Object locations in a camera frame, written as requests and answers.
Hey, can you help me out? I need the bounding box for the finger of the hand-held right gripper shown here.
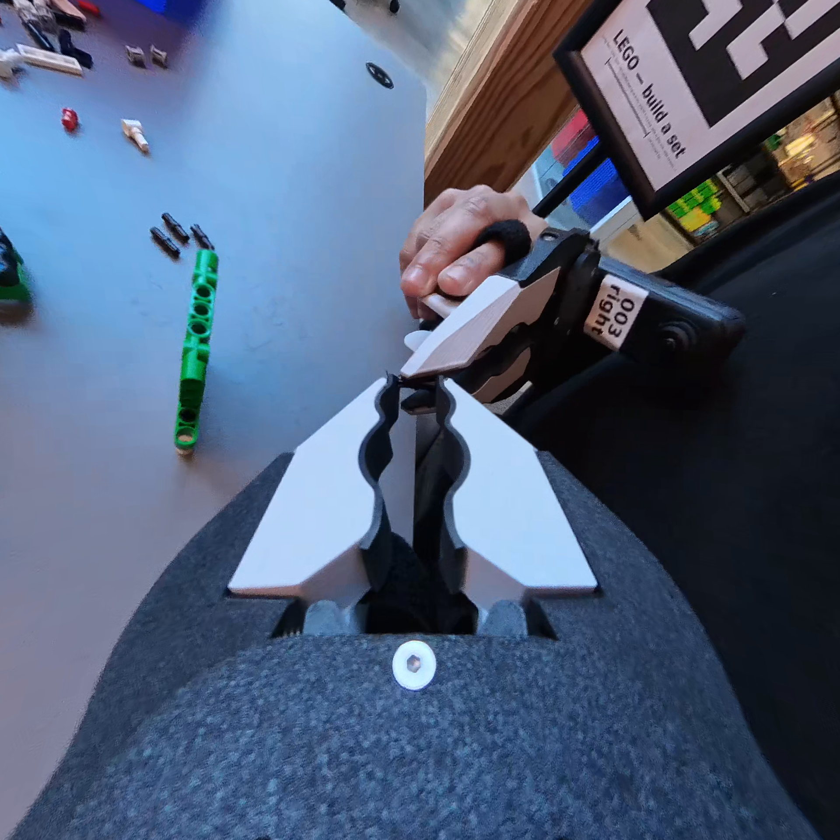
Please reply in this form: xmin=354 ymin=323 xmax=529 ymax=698
xmin=402 ymin=348 xmax=535 ymax=416
xmin=400 ymin=268 xmax=563 ymax=382

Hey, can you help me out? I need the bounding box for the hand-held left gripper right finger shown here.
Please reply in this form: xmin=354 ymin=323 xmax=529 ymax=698
xmin=438 ymin=377 xmax=599 ymax=634

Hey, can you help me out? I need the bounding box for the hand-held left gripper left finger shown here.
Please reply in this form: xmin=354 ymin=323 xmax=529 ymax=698
xmin=226 ymin=375 xmax=401 ymax=634

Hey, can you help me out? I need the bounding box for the green lego beam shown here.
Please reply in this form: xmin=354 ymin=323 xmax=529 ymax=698
xmin=174 ymin=249 xmax=220 ymax=455

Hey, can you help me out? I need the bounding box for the green lego subassembly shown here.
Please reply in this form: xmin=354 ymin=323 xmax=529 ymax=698
xmin=0 ymin=226 xmax=34 ymax=322

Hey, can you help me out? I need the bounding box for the pile of small lego pieces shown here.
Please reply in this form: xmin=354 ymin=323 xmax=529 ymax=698
xmin=0 ymin=0 xmax=170 ymax=81

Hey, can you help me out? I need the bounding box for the person's right hand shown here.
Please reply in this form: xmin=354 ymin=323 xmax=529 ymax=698
xmin=399 ymin=185 xmax=549 ymax=322

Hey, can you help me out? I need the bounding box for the shelf of coloured bins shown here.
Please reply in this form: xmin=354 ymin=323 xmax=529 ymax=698
xmin=664 ymin=92 xmax=840 ymax=238

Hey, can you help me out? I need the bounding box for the wooden beam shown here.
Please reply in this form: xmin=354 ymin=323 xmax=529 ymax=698
xmin=425 ymin=0 xmax=608 ymax=206

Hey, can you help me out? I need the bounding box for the black framed marker sign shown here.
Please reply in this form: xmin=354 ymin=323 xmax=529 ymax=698
xmin=554 ymin=0 xmax=840 ymax=221

